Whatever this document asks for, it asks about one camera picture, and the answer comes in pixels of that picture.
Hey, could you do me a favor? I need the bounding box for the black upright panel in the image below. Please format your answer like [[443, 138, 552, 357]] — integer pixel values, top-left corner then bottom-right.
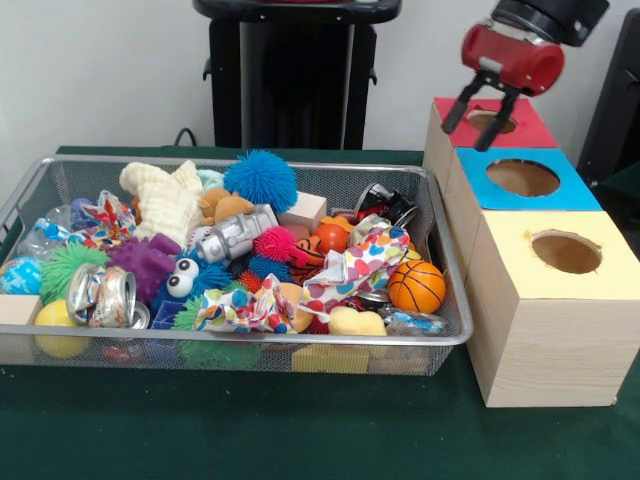
[[575, 7, 640, 186]]

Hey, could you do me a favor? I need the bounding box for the cream waffle cloth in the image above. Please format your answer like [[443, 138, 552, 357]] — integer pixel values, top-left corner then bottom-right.
[[118, 159, 205, 242]]

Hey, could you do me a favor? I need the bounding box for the blue spiky rubber ball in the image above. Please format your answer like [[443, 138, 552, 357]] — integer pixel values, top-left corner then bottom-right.
[[223, 148, 300, 207]]

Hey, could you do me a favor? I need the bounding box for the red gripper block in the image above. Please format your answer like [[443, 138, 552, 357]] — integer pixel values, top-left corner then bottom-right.
[[441, 22, 567, 153]]

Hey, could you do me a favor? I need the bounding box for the purple knobby rubber ball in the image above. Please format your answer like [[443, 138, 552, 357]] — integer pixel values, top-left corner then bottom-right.
[[105, 232, 182, 305]]

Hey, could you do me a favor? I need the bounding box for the wire mesh bin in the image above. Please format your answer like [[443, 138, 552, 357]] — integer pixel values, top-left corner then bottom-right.
[[0, 154, 475, 377]]

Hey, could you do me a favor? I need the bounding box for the green spiky rubber ball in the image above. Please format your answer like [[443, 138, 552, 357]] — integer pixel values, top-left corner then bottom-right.
[[38, 243, 110, 305]]

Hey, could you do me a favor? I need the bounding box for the wooden box with three holes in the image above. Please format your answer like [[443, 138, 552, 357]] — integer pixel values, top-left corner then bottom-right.
[[422, 96, 640, 409]]

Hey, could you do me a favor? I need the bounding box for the blue globe ball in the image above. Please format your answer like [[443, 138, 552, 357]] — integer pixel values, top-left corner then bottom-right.
[[0, 257, 44, 296]]

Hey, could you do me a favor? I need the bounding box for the dark green side tablecloth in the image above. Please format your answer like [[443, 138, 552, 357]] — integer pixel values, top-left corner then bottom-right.
[[594, 162, 640, 241]]

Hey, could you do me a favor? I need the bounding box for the orange toy basketball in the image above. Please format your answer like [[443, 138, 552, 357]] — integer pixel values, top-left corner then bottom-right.
[[387, 260, 448, 317]]

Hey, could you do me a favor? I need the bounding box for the crushed silver drink can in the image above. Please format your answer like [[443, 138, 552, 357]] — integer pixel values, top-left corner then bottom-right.
[[64, 263, 151, 330]]

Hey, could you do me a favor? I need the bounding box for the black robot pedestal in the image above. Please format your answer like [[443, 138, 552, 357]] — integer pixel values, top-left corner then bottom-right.
[[192, 0, 404, 151]]

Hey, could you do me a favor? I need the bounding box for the silver toy robot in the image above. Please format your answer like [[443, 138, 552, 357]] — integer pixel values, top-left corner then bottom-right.
[[193, 203, 279, 262]]

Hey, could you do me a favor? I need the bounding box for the yellow ball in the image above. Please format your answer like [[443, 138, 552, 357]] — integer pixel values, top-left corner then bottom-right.
[[32, 298, 94, 360]]

